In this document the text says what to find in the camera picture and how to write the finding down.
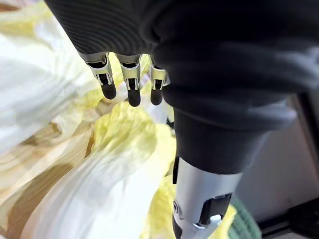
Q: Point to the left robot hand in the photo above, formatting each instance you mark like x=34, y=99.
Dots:
x=204, y=62

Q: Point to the green plastic basket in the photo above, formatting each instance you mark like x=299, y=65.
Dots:
x=246, y=224

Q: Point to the grey panel with black frame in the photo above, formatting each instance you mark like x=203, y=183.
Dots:
x=276, y=174

